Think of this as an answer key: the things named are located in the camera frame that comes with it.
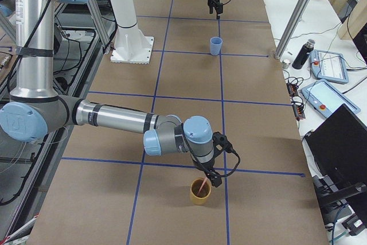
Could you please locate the pink chopstick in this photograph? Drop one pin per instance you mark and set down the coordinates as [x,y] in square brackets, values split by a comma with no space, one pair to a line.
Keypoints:
[201,187]

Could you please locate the blue plastic cup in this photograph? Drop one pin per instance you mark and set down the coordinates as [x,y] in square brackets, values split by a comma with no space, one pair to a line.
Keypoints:
[215,46]

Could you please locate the bamboo wooden cup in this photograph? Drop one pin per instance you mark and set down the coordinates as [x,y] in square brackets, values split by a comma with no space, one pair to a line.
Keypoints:
[204,195]

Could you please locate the small metal cup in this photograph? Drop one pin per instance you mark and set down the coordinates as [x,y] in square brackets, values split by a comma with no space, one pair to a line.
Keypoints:
[285,63]

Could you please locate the black water bottle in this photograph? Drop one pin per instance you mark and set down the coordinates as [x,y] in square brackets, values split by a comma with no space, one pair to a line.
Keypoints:
[303,54]

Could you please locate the orange black usb hub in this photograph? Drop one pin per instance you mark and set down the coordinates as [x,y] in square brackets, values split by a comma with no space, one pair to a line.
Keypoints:
[296,101]

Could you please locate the far teach pendant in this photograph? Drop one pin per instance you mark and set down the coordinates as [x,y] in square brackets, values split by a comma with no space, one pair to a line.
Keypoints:
[329,66]

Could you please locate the teach pendant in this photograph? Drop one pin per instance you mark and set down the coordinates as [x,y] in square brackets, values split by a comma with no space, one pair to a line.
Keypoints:
[326,99]
[329,66]

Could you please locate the black laptop monitor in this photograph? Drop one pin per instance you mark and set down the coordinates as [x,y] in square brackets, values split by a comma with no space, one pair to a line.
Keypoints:
[339,147]

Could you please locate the near teach pendant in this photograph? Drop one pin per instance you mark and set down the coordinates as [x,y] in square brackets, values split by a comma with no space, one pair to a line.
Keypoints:
[326,99]

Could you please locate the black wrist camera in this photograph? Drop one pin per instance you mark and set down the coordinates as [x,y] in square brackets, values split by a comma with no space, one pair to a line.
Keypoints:
[223,140]

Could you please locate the aluminium frame post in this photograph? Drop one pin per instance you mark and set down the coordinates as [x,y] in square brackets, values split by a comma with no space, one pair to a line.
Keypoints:
[290,28]

